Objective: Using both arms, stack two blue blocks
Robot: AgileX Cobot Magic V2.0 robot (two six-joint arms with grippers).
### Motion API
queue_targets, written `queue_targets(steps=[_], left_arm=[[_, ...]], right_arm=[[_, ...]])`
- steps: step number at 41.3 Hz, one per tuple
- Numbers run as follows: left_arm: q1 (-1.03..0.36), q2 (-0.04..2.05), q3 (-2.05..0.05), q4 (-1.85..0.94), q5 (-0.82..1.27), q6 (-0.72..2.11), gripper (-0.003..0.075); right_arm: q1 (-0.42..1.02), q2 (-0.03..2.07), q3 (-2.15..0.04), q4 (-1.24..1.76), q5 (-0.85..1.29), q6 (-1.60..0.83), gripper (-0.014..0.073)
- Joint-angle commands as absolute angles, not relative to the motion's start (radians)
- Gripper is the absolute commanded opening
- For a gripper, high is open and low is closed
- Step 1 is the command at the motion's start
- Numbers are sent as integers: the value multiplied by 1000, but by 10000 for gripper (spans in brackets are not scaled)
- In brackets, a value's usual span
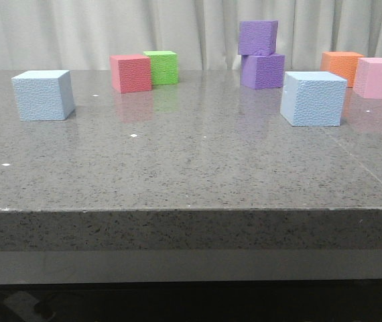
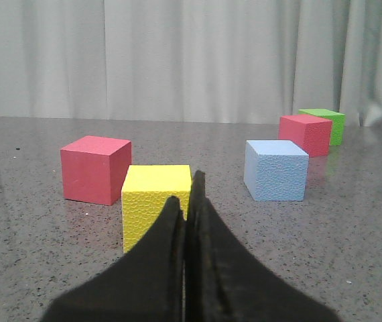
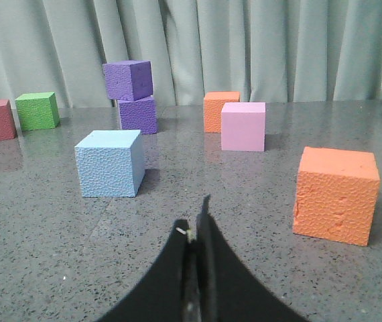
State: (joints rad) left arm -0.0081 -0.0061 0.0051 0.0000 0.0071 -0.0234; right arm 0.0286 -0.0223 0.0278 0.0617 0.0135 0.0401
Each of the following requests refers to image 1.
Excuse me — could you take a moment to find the pink foam block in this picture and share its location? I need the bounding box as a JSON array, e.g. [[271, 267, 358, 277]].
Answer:
[[353, 58, 382, 99]]

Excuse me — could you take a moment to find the white pleated curtain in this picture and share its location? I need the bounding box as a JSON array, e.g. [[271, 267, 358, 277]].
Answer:
[[0, 1, 382, 70]]

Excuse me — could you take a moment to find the green foam block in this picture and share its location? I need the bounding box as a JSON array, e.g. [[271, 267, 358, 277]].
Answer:
[[143, 51, 178, 85]]

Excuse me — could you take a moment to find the upper purple foam block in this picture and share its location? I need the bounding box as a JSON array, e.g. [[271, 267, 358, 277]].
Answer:
[[238, 20, 278, 56]]

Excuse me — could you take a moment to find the lower purple foam block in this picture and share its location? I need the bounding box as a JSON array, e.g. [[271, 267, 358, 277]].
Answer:
[[241, 53, 285, 89]]

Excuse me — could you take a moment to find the light blue foam block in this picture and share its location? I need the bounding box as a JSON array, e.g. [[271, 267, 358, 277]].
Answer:
[[280, 71, 348, 127], [11, 70, 75, 121]]

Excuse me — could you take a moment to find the purple foam block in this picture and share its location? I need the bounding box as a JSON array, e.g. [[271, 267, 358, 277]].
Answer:
[[241, 53, 285, 89], [238, 20, 278, 56]]

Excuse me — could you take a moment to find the red foam block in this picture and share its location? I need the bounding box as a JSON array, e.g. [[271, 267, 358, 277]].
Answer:
[[109, 54, 152, 93]]

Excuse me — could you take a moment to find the orange foam block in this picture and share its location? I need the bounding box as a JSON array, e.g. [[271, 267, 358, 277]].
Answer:
[[320, 51, 365, 88]]

